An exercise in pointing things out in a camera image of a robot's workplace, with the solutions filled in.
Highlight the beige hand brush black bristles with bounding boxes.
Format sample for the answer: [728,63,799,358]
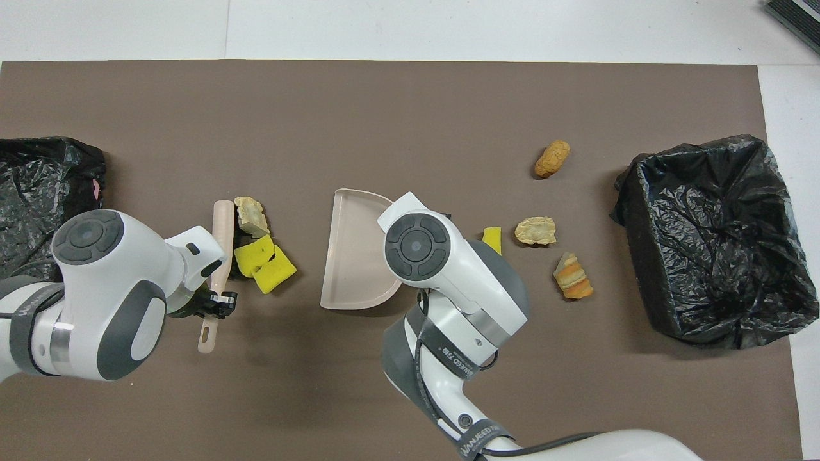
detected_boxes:
[197,199,248,355]

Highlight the large brown table mat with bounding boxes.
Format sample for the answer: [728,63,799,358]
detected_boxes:
[0,60,803,461]

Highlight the beige plastic dustpan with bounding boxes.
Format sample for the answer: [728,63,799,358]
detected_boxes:
[319,188,404,311]

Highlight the yellow green sponge piece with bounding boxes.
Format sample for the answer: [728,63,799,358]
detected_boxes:
[253,245,298,295]
[234,234,276,277]

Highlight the black bag lined bin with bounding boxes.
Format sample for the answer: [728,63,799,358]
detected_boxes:
[610,134,820,350]

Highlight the dark ribbed device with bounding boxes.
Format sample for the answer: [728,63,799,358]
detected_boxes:
[764,0,820,55]

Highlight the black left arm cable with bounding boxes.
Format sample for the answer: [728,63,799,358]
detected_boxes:
[0,258,62,282]

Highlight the pale foam scrap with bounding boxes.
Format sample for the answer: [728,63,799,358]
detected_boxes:
[514,216,557,247]
[233,196,271,239]

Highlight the brown potato shaped scrap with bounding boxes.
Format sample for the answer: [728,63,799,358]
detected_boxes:
[534,140,571,179]

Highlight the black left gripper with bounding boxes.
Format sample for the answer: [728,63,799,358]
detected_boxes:
[168,287,239,321]

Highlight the orange striped foam scrap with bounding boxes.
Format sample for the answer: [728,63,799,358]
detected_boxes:
[552,252,595,300]

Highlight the black bag bin pink mark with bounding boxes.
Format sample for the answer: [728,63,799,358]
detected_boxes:
[0,136,107,282]

